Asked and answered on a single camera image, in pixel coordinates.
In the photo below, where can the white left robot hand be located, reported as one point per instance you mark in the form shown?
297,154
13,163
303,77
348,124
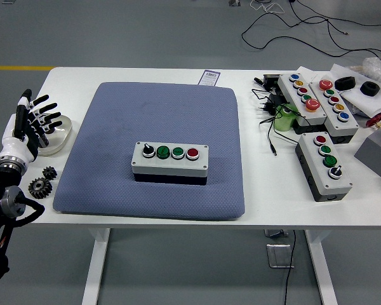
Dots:
16,147

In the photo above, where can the grey four-button control box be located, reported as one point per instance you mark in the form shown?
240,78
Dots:
320,165
168,166

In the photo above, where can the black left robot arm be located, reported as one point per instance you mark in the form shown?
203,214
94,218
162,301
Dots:
11,198

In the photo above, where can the grey five-button control box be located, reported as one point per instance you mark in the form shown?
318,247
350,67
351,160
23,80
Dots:
289,92
333,119

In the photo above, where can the black silver metal cylinder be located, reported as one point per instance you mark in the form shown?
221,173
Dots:
44,140

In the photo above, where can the small dark metal gear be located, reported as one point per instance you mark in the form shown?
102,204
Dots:
49,173

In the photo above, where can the large dark metal gear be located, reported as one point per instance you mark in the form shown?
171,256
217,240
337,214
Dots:
40,188

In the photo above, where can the white table leg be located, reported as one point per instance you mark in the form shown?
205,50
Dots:
93,270
324,273

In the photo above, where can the blue-grey padded mat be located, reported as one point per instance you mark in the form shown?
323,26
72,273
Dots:
184,108

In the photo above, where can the purple white label card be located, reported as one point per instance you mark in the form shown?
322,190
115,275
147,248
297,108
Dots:
209,77

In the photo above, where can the black connector plug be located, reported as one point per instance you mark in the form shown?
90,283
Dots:
258,80

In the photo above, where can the small black box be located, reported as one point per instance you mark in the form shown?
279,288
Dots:
270,82

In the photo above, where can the green cylindrical roll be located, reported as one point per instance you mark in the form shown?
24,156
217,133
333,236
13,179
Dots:
284,122

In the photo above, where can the metal floor plate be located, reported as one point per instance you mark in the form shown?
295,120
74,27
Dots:
277,255

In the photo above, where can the white paper sheet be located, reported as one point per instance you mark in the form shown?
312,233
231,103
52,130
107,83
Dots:
304,71

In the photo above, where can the white foam sheet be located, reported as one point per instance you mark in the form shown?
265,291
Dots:
358,101

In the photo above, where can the grey block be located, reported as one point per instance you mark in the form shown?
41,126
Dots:
373,152

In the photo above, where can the red valve knob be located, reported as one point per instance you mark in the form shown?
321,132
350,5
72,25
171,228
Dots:
374,121

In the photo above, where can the clear plastic bag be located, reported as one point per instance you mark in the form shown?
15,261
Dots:
376,68

